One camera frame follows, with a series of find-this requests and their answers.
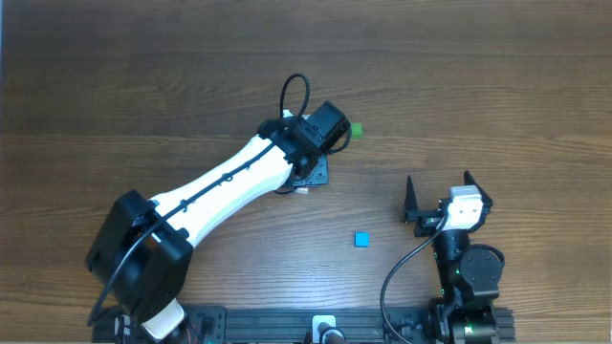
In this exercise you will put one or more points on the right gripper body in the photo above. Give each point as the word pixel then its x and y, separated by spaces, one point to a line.
pixel 428 223

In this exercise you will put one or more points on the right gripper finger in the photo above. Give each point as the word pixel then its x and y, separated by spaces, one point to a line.
pixel 409 205
pixel 483 195

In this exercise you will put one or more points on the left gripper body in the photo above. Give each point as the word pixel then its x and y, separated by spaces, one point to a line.
pixel 316 173

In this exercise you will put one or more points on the green cube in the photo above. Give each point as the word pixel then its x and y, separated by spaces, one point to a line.
pixel 357 131

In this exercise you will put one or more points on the blue cube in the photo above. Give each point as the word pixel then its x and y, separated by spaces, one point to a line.
pixel 362 240

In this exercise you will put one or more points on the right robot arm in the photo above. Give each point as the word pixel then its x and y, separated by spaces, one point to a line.
pixel 466 272

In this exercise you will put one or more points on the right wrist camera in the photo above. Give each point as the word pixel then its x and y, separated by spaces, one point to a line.
pixel 464 208

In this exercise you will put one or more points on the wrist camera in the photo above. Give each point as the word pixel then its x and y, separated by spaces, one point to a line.
pixel 464 208
pixel 287 113

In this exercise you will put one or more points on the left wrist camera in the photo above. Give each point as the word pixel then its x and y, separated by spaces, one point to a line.
pixel 287 113

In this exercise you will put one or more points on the mounting rail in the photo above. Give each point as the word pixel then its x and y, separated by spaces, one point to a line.
pixel 272 325

